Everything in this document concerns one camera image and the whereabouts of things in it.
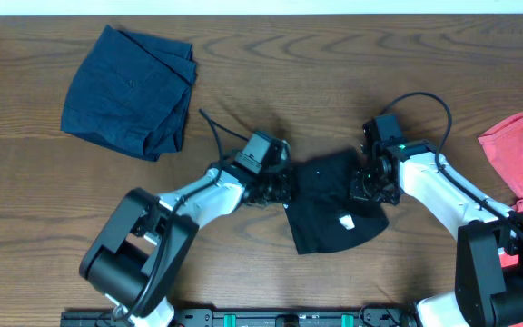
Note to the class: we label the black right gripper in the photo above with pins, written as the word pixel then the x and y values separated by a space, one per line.
pixel 357 192

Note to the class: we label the black polo shirt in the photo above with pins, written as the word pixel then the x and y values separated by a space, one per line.
pixel 322 216

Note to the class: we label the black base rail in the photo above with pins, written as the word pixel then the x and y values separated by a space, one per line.
pixel 372 315

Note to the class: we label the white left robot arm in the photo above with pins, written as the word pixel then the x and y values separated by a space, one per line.
pixel 135 258

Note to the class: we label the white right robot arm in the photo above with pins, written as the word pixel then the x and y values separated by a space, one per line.
pixel 488 287

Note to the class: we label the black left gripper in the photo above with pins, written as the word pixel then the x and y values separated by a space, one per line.
pixel 276 189

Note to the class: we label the folded navy blue garment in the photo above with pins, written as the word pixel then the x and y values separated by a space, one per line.
pixel 131 94

